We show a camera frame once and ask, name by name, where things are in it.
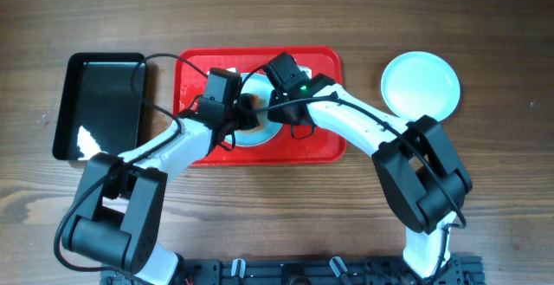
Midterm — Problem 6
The white plate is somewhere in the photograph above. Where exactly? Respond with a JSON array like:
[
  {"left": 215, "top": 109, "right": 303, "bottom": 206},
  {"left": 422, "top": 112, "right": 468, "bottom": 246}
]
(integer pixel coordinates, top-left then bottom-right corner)
[
  {"left": 380, "top": 51, "right": 461, "bottom": 121},
  {"left": 235, "top": 73, "right": 282, "bottom": 147}
]

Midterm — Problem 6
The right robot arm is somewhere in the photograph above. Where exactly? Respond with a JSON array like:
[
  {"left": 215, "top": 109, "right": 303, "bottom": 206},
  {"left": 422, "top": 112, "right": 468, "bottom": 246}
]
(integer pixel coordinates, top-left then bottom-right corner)
[{"left": 263, "top": 52, "right": 473, "bottom": 284}]

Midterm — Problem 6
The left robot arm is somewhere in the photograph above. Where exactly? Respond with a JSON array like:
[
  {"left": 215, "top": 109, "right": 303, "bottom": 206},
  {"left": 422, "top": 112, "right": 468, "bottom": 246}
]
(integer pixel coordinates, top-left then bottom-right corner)
[{"left": 54, "top": 68, "right": 242, "bottom": 284}]

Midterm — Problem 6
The red plastic serving tray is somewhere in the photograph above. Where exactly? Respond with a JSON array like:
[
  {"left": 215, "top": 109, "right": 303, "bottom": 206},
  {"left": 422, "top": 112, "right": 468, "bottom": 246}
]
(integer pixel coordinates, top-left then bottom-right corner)
[{"left": 172, "top": 46, "right": 347, "bottom": 166}]

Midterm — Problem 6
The black rectangular water tray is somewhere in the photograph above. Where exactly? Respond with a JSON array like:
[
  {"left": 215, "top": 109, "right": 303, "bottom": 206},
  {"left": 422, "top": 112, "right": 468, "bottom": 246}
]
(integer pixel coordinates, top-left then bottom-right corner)
[{"left": 52, "top": 53, "right": 147, "bottom": 161}]

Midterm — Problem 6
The left black cable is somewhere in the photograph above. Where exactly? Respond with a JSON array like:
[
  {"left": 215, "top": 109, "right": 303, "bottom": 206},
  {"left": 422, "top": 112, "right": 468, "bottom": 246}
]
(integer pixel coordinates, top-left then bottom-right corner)
[{"left": 52, "top": 52, "right": 210, "bottom": 277}]

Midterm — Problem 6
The black cable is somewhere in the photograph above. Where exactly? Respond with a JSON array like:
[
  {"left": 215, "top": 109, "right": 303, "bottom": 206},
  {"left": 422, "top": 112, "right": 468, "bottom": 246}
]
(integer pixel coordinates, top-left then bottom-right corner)
[
  {"left": 235, "top": 62, "right": 468, "bottom": 277},
  {"left": 52, "top": 52, "right": 210, "bottom": 277}
]

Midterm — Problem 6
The right black cable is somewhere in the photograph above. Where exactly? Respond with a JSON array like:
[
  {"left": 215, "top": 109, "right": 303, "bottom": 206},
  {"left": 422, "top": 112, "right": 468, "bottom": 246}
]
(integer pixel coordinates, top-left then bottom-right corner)
[{"left": 235, "top": 62, "right": 468, "bottom": 277}]

